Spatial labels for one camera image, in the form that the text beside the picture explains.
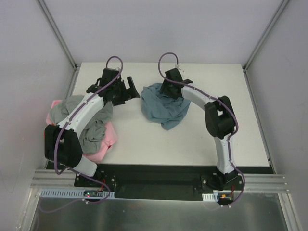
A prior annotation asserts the blue-grey t shirt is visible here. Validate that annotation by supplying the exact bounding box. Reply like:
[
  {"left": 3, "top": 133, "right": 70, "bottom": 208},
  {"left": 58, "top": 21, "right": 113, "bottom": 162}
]
[{"left": 141, "top": 83, "right": 191, "bottom": 130}]

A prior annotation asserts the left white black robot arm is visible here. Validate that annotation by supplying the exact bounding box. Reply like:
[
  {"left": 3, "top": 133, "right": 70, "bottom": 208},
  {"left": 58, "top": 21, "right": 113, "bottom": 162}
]
[{"left": 44, "top": 67, "right": 140, "bottom": 187}]

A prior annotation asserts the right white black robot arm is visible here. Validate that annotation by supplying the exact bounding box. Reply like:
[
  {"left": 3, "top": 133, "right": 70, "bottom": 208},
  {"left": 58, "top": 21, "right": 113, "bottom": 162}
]
[{"left": 160, "top": 68, "right": 238, "bottom": 191}]

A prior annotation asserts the pink t shirt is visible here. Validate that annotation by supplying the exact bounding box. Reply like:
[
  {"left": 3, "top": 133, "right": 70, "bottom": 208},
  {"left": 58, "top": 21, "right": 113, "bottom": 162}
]
[{"left": 45, "top": 99, "right": 118, "bottom": 167}]

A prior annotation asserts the grey t shirt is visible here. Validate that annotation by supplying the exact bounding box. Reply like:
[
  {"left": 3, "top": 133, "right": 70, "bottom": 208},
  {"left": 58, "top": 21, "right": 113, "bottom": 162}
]
[{"left": 46, "top": 95, "right": 113, "bottom": 155}]

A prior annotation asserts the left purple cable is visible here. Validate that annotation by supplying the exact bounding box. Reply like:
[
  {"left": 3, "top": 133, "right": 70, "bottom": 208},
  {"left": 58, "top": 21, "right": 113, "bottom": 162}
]
[{"left": 38, "top": 55, "right": 124, "bottom": 213}]

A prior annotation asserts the purple cable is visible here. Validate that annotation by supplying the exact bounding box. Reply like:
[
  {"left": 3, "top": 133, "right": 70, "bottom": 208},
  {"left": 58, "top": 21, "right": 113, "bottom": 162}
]
[
  {"left": 38, "top": 55, "right": 124, "bottom": 213},
  {"left": 157, "top": 52, "right": 245, "bottom": 212}
]

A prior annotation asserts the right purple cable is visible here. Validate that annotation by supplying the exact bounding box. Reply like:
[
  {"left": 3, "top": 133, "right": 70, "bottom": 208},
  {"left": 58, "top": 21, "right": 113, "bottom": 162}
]
[{"left": 157, "top": 52, "right": 245, "bottom": 212}]

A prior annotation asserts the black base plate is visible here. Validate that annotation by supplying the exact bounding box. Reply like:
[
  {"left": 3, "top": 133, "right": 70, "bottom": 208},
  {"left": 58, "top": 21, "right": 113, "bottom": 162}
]
[{"left": 61, "top": 164, "right": 273, "bottom": 201}]

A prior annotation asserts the left aluminium frame post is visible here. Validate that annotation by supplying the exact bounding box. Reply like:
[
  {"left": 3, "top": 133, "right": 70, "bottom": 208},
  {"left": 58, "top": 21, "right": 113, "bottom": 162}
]
[{"left": 36, "top": 0, "right": 77, "bottom": 71}]

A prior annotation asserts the aluminium frame post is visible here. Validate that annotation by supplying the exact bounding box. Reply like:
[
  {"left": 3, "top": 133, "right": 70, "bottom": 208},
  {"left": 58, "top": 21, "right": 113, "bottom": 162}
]
[
  {"left": 36, "top": 0, "right": 77, "bottom": 71},
  {"left": 242, "top": 0, "right": 292, "bottom": 72}
]

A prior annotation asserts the right slotted cable duct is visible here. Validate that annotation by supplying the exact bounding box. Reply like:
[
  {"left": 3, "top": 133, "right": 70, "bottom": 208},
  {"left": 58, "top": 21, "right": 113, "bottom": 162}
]
[{"left": 202, "top": 192, "right": 219, "bottom": 202}]

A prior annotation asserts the slotted cable duct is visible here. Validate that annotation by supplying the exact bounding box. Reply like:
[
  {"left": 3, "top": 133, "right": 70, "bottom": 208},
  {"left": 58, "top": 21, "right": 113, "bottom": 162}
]
[
  {"left": 202, "top": 192, "right": 219, "bottom": 202},
  {"left": 40, "top": 189, "right": 116, "bottom": 200}
]

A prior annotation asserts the left slotted cable duct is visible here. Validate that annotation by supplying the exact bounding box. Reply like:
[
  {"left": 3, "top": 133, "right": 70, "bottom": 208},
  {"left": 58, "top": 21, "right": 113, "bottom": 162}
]
[{"left": 40, "top": 189, "right": 116, "bottom": 200}]

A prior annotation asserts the aluminium front rail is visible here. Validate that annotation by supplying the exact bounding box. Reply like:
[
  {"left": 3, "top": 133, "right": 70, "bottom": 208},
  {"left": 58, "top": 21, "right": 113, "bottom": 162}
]
[{"left": 30, "top": 169, "right": 290, "bottom": 193}]

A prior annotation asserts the right aluminium frame post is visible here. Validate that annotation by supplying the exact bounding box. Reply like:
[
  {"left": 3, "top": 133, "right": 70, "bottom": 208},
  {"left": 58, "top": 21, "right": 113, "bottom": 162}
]
[{"left": 242, "top": 0, "right": 292, "bottom": 72}]

